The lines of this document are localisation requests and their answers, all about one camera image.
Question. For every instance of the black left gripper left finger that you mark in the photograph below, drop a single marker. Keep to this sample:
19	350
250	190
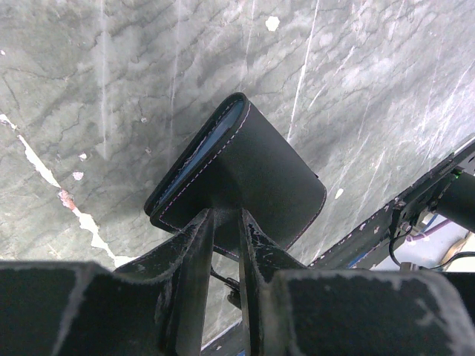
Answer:
153	305

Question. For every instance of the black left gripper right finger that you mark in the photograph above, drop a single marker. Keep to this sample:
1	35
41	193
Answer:
289	309

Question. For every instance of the black leather card holder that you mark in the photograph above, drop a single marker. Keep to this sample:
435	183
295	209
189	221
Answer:
239	160

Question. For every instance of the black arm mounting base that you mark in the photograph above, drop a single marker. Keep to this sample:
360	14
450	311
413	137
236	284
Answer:
366	244

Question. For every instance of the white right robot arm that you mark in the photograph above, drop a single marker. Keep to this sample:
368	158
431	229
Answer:
447	189

